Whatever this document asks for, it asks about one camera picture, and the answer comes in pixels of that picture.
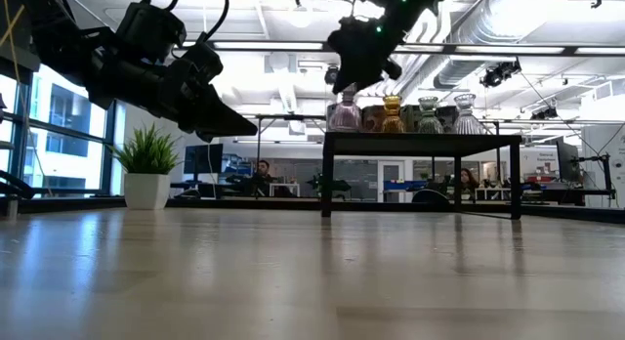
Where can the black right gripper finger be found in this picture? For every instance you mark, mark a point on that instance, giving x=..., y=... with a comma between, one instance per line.
x=349, y=76
x=393, y=70

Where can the pink glass candle holder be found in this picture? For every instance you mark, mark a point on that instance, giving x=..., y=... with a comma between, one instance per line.
x=345, y=117

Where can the amber glass candle holder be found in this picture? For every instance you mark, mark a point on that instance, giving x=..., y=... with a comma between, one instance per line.
x=392, y=122

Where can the green glass candle holder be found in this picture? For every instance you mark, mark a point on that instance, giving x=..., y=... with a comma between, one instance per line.
x=429, y=122

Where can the clear glass candle holder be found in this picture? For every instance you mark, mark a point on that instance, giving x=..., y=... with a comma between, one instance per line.
x=466, y=121

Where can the dark monitor on arm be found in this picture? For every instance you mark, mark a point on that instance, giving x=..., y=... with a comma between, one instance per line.
x=566, y=161

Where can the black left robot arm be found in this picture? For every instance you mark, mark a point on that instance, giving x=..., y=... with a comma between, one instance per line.
x=58, y=37

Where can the black ceiling spotlight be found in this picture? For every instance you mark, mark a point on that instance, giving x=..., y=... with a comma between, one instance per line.
x=332, y=76

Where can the black computer monitor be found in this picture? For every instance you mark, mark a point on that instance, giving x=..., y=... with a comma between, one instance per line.
x=202, y=159

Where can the black high table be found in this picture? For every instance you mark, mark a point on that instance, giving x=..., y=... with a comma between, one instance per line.
x=288, y=116

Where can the person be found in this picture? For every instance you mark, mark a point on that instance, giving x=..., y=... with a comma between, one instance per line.
x=468, y=181
x=262, y=176

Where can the black perforated metal shelf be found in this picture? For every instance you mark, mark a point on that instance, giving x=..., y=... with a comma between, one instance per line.
x=415, y=143

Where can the green plant in white pot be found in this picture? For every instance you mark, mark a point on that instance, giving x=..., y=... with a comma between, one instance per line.
x=146, y=188

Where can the small white table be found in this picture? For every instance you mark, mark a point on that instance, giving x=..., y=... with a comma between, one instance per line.
x=284, y=186

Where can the dark background plant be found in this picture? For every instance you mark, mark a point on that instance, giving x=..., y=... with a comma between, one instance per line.
x=329, y=186

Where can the black chair back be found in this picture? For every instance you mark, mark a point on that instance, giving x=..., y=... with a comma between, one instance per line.
x=429, y=197

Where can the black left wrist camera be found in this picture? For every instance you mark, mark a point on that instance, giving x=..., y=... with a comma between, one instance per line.
x=149, y=29

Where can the black ceiling camera cluster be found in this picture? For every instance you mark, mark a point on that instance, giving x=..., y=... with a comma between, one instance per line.
x=498, y=73

